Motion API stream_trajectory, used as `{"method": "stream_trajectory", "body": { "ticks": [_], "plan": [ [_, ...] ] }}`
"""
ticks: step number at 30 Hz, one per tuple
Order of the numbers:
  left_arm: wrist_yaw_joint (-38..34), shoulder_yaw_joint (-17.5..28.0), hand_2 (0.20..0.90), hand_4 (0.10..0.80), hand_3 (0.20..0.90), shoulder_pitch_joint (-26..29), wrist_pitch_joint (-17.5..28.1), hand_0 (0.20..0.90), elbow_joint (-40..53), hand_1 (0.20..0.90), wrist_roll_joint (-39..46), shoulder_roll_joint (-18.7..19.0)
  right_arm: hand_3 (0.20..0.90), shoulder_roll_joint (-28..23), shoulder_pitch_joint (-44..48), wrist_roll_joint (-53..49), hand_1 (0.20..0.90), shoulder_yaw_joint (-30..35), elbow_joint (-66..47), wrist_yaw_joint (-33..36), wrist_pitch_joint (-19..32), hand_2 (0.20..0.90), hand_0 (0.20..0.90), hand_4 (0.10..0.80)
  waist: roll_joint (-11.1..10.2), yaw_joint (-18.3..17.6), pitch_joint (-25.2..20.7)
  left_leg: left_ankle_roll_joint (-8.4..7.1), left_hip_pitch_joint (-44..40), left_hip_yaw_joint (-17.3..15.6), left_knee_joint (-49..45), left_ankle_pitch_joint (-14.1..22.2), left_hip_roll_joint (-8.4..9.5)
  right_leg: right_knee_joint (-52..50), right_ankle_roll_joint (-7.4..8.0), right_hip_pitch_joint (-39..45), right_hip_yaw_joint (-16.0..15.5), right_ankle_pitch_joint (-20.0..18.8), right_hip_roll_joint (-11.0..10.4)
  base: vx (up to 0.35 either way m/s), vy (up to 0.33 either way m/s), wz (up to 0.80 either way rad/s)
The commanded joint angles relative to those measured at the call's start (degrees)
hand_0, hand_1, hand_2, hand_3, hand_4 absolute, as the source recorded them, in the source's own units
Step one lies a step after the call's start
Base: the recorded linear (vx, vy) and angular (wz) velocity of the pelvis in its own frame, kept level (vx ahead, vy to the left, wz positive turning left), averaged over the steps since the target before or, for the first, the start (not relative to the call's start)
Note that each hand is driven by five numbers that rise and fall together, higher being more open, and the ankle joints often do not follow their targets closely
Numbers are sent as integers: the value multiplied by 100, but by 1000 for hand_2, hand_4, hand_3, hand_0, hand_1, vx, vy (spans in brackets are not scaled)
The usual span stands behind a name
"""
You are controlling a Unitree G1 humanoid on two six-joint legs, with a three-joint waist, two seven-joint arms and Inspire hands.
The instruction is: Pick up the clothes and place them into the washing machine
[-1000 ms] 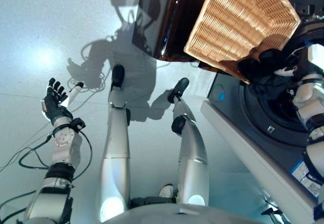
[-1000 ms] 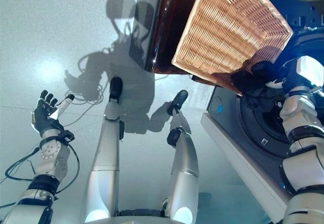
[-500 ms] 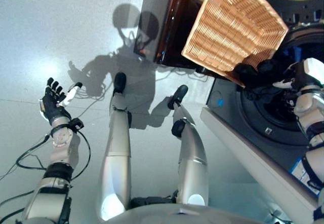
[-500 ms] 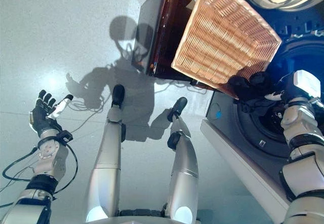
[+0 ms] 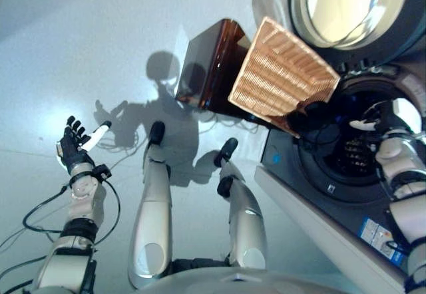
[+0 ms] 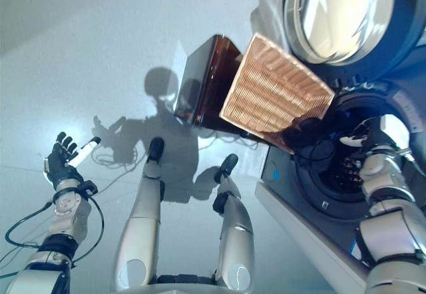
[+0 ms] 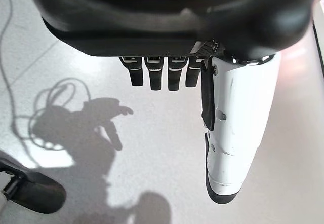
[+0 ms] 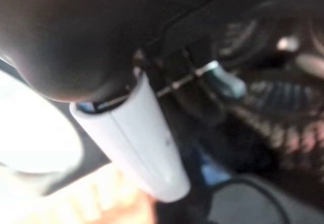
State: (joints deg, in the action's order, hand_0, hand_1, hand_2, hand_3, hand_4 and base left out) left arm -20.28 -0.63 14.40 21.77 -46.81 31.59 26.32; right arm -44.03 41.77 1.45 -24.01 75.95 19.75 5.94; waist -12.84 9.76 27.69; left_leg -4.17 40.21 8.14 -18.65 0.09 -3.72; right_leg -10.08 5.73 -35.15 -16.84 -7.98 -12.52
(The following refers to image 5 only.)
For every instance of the blue white energy label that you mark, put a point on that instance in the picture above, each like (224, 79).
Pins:
(382, 237)

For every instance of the black garment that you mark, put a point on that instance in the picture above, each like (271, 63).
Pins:
(307, 117)

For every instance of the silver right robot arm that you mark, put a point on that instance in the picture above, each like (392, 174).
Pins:
(402, 174)

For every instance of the dark grey washing machine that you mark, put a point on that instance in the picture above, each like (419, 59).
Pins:
(319, 174)

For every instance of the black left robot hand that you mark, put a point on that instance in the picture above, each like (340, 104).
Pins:
(71, 151)

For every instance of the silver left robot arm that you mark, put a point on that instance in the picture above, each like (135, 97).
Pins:
(81, 204)

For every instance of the glossy brown stool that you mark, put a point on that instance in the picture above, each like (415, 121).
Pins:
(213, 71)

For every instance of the rectangular wicker laundry basket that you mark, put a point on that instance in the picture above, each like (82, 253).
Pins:
(283, 74)

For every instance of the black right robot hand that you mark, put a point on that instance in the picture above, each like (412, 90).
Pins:
(396, 117)

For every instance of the blue rectangular sticker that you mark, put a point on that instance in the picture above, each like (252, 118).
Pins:
(275, 157)

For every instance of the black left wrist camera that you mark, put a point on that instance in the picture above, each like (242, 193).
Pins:
(102, 171)

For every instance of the white appliance enclosure panel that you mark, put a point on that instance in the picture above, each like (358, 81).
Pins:
(316, 221)

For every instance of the round glass washer door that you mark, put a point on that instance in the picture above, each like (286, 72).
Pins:
(352, 4)

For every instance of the silver robot torso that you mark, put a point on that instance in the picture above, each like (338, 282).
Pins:
(239, 284)

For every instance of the silver right robot leg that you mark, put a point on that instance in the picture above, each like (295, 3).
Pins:
(246, 214)

